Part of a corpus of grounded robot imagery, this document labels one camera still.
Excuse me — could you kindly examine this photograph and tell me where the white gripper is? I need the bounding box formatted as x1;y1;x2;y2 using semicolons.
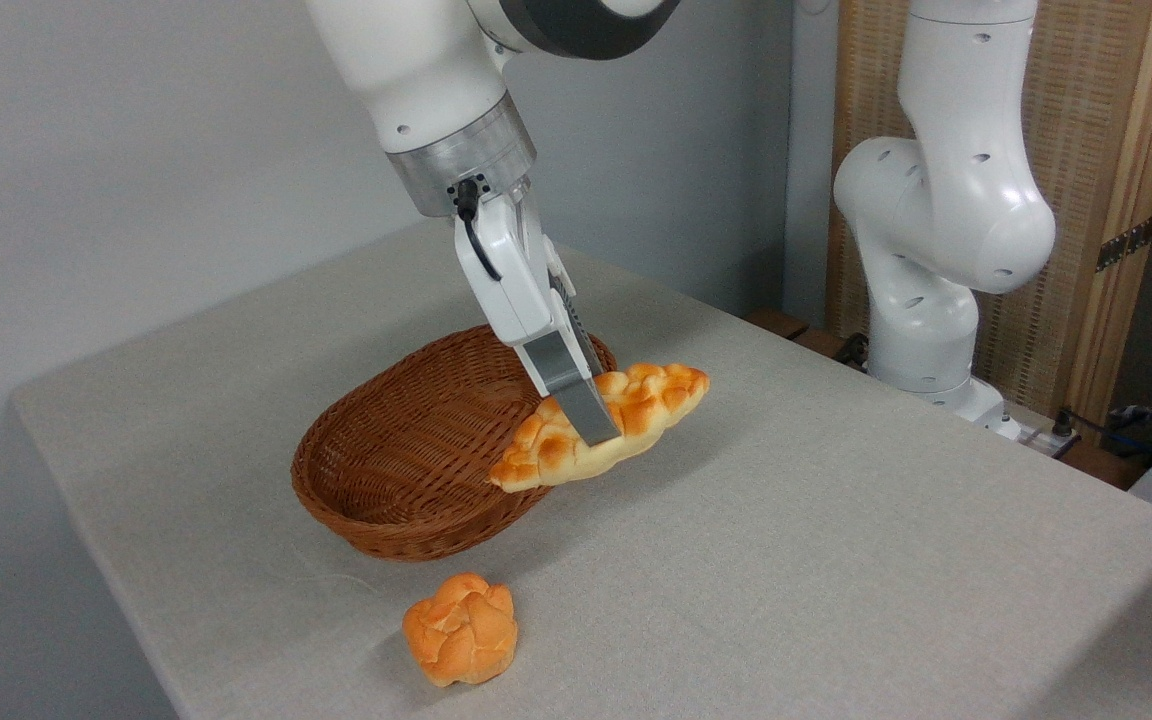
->
453;190;623;448

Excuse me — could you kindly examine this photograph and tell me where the long braided bread loaf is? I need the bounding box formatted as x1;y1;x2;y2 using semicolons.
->
489;362;712;495

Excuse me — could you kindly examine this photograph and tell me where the round orange bread roll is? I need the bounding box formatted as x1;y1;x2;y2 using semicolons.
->
402;572;520;689

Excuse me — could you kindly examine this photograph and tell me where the brown wicker oval basket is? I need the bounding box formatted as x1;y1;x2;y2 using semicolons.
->
291;324;620;563

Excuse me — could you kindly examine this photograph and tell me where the grey linen tablecloth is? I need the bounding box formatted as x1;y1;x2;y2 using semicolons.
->
11;222;1152;720

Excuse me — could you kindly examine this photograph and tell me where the white power strip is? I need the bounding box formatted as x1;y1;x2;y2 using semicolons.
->
1018;422;1083;462

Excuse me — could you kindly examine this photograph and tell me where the dark metal screen hinge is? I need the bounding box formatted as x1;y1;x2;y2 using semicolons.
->
1096;216;1152;273

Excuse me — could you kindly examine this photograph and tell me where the wooden rattan folding screen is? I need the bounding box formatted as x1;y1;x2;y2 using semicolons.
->
828;0;1152;433

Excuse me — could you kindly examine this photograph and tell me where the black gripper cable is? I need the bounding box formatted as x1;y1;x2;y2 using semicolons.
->
452;177;504;284

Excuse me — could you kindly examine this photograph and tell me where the black power cable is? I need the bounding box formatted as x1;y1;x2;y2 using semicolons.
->
1050;405;1152;473

